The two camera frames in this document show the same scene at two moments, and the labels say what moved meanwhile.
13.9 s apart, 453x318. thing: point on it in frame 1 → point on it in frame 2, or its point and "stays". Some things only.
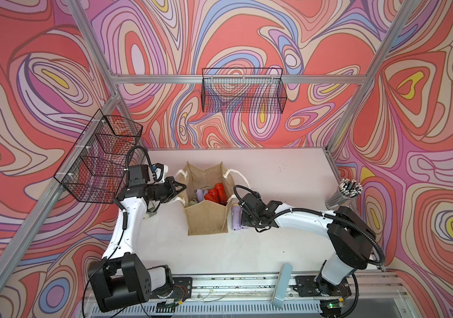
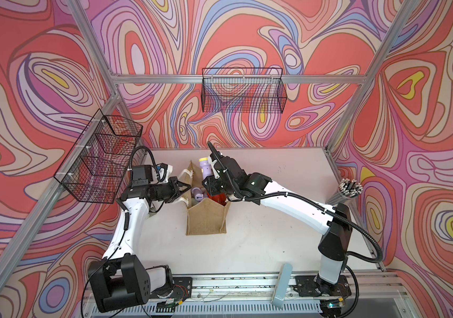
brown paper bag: (206, 217) stays
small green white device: (149, 214) stays
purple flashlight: (236, 211) → (206, 167)
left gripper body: (162, 192) stays
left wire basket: (97, 165) stays
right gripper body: (250, 220) → (216, 186)
